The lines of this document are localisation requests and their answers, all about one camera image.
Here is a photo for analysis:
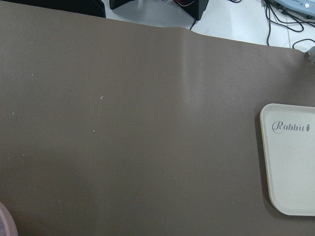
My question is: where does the black angular device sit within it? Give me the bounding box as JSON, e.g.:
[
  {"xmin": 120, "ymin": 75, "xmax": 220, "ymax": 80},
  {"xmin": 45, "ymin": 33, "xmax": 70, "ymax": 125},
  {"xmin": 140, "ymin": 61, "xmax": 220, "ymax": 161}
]
[{"xmin": 109, "ymin": 0, "xmax": 209, "ymax": 21}]

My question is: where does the cream rabbit tray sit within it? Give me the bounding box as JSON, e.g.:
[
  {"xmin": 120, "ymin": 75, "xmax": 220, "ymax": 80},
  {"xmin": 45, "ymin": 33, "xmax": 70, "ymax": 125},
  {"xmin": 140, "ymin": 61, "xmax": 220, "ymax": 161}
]
[{"xmin": 260, "ymin": 103, "xmax": 315, "ymax": 216}]

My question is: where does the pink bowl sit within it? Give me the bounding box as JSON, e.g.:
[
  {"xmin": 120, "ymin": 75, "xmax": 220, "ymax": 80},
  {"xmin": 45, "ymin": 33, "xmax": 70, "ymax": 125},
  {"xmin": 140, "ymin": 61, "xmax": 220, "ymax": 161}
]
[{"xmin": 0, "ymin": 203, "xmax": 18, "ymax": 236}]

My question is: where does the blue teach pendant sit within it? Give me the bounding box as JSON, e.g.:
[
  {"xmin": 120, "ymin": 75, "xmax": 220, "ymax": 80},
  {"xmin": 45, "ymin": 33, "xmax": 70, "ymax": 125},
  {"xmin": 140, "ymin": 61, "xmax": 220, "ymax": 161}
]
[{"xmin": 265, "ymin": 0, "xmax": 315, "ymax": 16}]

